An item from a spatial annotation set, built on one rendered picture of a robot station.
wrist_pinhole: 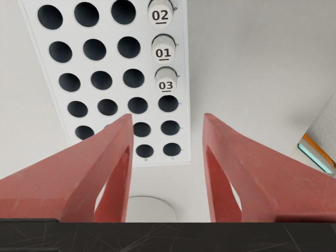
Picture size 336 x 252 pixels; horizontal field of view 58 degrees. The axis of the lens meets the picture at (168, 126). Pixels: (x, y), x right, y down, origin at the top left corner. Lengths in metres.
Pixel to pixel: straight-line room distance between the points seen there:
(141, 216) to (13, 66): 0.16
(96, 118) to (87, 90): 0.02
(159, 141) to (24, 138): 0.12
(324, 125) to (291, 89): 1.11
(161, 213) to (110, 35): 0.18
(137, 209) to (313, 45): 0.20
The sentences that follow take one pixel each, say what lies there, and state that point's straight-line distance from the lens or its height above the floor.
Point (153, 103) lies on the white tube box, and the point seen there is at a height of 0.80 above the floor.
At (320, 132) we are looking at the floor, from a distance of 1.37.
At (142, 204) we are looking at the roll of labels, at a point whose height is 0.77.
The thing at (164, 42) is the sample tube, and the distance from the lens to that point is 0.16.
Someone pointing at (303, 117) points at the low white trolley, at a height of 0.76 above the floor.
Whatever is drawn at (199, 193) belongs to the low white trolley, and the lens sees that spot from 0.30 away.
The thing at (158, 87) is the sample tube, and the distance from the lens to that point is 0.17.
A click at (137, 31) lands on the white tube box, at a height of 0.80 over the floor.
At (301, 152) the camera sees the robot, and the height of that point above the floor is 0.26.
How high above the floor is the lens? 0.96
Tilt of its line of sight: 53 degrees down
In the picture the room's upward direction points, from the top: 179 degrees clockwise
